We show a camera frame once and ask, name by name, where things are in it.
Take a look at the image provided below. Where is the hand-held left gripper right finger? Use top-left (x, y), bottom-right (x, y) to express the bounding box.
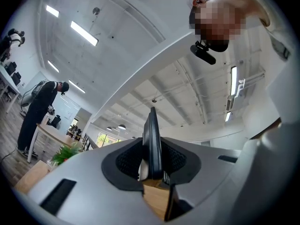
top-left (161, 136), bottom-right (242, 208)

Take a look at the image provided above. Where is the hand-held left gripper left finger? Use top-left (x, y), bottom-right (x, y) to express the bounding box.
top-left (27, 137), bottom-right (165, 225)

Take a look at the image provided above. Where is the green potted plant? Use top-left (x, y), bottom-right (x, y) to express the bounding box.
top-left (52, 142), bottom-right (82, 166)

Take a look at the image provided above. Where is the black stair railing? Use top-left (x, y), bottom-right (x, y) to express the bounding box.
top-left (82, 133), bottom-right (99, 152)

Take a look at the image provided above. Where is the clear glass vase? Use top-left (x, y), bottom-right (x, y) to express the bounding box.
top-left (46, 159), bottom-right (59, 172)

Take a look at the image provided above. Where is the wooden desk with white legs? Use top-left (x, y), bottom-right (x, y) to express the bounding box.
top-left (27, 122), bottom-right (83, 164)

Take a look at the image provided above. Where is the white ceiling air conditioner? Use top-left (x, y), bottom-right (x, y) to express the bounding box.
top-left (226, 78), bottom-right (246, 112)

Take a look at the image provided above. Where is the person's white shirt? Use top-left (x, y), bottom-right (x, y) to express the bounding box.
top-left (234, 0), bottom-right (300, 140)

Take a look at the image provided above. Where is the black office chair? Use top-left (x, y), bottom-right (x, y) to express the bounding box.
top-left (4, 61), bottom-right (17, 76)
top-left (11, 71), bottom-right (22, 86)

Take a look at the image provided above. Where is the white long desk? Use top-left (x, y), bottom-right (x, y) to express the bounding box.
top-left (0, 64), bottom-right (21, 114)

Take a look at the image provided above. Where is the person's head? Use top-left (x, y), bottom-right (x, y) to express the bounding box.
top-left (188, 0), bottom-right (270, 53)

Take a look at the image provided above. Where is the black floor cable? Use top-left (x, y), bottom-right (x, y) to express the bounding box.
top-left (0, 148), bottom-right (19, 165)

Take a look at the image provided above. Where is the black head-worn camera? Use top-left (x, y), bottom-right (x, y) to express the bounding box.
top-left (190, 39), bottom-right (229, 66)

